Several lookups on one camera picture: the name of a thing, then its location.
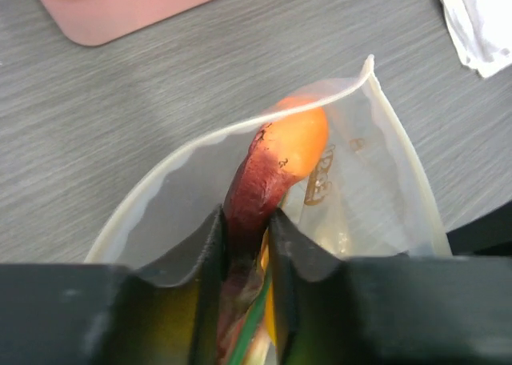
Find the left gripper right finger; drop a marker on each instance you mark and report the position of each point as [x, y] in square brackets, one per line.
[386, 310]

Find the fake yellow lemon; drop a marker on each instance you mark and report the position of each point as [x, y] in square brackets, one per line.
[269, 302]

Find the pink divided organizer tray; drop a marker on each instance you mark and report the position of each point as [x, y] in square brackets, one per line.
[96, 22]

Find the rolled white towel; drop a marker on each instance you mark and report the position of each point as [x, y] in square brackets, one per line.
[481, 33]

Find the fake green leaf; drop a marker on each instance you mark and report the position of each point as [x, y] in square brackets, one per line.
[253, 345]

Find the fake steak slice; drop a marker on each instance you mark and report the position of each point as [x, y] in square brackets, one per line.
[281, 154]

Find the clear zip top bag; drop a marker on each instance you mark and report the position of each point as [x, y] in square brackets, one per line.
[368, 194]

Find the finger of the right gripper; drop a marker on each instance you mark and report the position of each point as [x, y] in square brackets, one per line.
[490, 235]

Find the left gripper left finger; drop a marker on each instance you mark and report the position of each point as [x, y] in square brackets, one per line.
[163, 313]

